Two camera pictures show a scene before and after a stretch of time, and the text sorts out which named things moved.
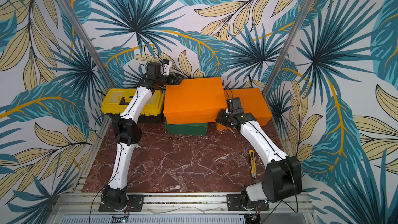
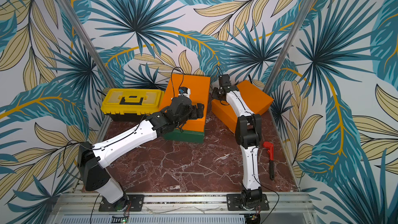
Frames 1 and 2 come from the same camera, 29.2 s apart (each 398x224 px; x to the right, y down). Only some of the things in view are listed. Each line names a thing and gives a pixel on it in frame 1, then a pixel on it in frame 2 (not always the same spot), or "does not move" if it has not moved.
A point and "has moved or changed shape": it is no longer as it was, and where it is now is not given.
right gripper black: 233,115 → 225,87
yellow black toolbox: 116,100 does not move
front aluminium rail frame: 292,208 does not move
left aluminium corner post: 80,31 does not move
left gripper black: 170,81 → 195,115
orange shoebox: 252,101 has moved or changed shape
